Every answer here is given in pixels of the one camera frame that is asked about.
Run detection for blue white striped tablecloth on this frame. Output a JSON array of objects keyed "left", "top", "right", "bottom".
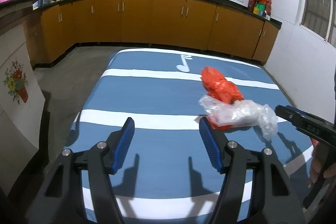
[{"left": 65, "top": 48, "right": 316, "bottom": 222}]

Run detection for white cabinet with flower picture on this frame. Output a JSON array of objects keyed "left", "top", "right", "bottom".
[{"left": 0, "top": 24, "right": 45, "bottom": 195}]

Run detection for person's right hand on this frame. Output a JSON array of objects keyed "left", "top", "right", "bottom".
[{"left": 309, "top": 139, "right": 335, "bottom": 192}]

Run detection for barred window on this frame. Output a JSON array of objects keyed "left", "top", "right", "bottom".
[{"left": 299, "top": 0, "right": 335, "bottom": 47}]

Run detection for orange bag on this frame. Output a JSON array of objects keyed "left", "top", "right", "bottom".
[{"left": 199, "top": 66, "right": 244, "bottom": 115}]

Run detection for red bag with items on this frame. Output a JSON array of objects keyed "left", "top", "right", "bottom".
[{"left": 248, "top": 0, "right": 272, "bottom": 17}]

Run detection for lower wooden kitchen cabinets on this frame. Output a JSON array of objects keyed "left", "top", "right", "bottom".
[{"left": 23, "top": 0, "right": 280, "bottom": 64}]

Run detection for small clear plastic wrap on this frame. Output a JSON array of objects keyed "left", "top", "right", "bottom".
[{"left": 199, "top": 95, "right": 278, "bottom": 141}]

